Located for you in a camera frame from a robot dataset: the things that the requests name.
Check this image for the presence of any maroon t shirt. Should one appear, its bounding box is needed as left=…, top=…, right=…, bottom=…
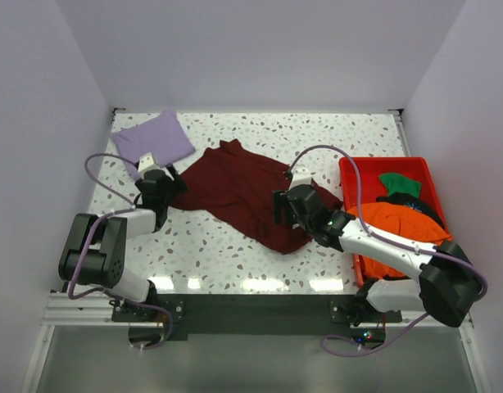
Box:
left=169, top=138, right=343, bottom=255

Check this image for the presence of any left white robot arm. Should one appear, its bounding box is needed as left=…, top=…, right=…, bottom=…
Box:
left=58, top=165, right=188, bottom=323

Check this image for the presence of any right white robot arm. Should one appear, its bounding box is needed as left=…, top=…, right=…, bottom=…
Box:
left=272, top=184, right=487, bottom=328

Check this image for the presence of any folded lilac t shirt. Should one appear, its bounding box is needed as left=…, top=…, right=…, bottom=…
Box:
left=111, top=111, right=196, bottom=167

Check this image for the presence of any red plastic bin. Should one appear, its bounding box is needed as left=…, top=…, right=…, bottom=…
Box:
left=338, top=156, right=465, bottom=288

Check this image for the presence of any green t shirt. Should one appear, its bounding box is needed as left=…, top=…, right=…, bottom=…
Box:
left=378, top=173, right=422, bottom=198

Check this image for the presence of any orange t shirt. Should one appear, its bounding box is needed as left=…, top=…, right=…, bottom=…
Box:
left=361, top=202, right=453, bottom=280

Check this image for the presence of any black t shirt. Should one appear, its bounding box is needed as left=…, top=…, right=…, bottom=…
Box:
left=376, top=192, right=446, bottom=229

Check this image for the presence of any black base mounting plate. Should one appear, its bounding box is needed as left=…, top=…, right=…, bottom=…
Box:
left=109, top=294, right=402, bottom=344

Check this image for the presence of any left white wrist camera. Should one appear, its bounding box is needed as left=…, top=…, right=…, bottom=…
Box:
left=137, top=152, right=160, bottom=178

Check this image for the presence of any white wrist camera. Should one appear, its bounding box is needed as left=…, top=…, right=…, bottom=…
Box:
left=137, top=152, right=160, bottom=178
left=284, top=164, right=313, bottom=190

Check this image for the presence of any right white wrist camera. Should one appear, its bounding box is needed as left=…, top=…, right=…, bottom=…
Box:
left=284, top=164, right=313, bottom=190

